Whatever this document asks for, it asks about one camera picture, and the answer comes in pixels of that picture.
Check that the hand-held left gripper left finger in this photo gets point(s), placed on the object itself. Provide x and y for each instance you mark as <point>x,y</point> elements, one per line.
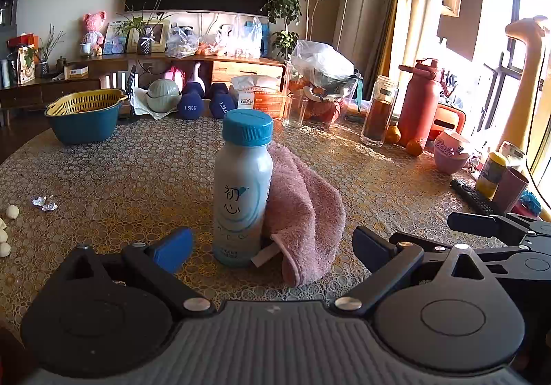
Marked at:
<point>172,249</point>

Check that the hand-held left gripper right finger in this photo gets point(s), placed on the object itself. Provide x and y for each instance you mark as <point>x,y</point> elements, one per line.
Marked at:
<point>370,249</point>

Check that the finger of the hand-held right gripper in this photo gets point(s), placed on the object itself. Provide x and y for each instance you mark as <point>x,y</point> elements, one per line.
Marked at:
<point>469,223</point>
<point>508,253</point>

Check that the pink towel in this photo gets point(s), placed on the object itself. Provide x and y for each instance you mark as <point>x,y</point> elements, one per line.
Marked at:
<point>305,213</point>

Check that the white bottle with blue cap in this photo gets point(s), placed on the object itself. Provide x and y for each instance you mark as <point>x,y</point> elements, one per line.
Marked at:
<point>241,195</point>

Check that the black remote control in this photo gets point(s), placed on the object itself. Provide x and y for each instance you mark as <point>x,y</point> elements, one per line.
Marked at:
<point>471,196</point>

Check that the yellow capped bottle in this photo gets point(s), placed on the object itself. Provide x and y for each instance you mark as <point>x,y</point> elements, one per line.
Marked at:
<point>490,176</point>

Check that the mauve cup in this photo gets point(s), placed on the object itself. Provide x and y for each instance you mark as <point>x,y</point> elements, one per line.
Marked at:
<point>510,191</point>

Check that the blue crumpled wrapper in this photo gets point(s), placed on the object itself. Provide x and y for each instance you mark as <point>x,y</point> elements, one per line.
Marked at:
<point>530,200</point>

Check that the pink cup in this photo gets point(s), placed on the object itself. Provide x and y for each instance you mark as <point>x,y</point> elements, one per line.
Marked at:
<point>450,154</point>

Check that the patterned tablecloth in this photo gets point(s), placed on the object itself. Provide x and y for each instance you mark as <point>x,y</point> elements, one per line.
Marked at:
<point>142,178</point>

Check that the small orange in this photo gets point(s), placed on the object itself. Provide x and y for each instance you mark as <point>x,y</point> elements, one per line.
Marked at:
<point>392,134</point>
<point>415,147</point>

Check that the orange case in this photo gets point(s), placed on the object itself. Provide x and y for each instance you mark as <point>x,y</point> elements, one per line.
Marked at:
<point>450,120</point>

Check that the red water bottle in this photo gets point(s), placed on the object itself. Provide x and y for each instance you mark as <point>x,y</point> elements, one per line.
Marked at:
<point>419,105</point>

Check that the tall glass tea bottle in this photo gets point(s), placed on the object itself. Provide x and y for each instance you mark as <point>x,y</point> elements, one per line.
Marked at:
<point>379,118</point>

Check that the crumpled foil wrapper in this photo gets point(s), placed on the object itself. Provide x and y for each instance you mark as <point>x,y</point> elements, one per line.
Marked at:
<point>44,203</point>

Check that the blue dumbbell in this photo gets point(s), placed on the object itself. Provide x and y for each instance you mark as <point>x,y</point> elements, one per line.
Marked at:
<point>221,103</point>
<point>190,107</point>

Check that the beige giraffe figure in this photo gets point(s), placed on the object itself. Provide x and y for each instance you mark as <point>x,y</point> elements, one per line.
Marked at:
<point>523,88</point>

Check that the white cloth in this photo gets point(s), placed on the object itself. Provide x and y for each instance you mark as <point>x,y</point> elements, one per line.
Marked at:
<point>138,106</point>

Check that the teal plastic basin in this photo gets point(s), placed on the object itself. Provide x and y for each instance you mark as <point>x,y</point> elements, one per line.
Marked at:
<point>86,129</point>

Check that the pale green round pot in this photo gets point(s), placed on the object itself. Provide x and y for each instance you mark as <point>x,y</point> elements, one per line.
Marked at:
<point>162,94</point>

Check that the clear drinking glass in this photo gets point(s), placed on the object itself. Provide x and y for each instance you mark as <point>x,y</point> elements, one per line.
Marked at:
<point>295,111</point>

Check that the yellow colander basket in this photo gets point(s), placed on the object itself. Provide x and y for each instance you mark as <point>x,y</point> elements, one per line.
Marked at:
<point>86,101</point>

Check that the white and orange box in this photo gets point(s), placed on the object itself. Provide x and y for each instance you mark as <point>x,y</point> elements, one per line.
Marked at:
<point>262,103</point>

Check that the pink bag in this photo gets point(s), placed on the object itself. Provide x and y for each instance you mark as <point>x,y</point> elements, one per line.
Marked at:
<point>174,77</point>

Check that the wooden television cabinet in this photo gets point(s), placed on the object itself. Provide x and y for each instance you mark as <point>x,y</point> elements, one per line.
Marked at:
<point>241,68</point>

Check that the clear plastic bag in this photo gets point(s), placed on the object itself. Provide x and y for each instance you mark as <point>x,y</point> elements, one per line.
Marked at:
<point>320,58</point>

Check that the white plastic bag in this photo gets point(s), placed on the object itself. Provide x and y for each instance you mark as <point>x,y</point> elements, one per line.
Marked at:
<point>181,43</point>

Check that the plant in dark vase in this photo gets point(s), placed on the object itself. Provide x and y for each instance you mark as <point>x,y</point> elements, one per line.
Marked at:
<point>144,43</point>

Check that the translucent plastic bag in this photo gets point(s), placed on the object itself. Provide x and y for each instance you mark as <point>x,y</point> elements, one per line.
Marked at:
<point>243,38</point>

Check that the yellow curtain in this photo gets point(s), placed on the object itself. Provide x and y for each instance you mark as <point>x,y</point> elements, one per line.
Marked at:
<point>400,10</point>

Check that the vase with dry twigs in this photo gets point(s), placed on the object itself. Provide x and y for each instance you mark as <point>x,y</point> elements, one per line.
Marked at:
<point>47,53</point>

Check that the pink teddy bear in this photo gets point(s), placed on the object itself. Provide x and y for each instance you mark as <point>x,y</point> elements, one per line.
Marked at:
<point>94,30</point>

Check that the printed gift bag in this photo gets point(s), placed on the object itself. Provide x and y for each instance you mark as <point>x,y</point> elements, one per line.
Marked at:
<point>26,66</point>

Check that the standing air conditioner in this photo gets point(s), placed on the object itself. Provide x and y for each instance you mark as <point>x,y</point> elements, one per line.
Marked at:
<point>359,2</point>

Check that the red box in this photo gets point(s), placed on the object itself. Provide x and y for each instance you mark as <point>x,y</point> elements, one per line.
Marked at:
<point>23,41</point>

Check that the large photo frame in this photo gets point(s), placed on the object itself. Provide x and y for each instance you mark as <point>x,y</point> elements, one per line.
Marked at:
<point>160,36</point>

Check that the small photo frame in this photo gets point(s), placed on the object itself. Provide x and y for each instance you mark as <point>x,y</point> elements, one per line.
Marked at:
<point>115,38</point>

